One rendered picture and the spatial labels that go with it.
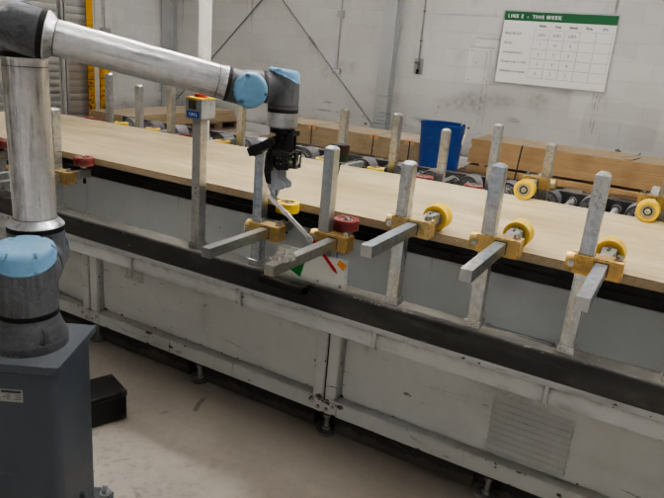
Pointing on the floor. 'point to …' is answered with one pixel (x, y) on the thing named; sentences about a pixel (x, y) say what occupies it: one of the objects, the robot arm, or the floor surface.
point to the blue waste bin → (430, 143)
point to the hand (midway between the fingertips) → (273, 193)
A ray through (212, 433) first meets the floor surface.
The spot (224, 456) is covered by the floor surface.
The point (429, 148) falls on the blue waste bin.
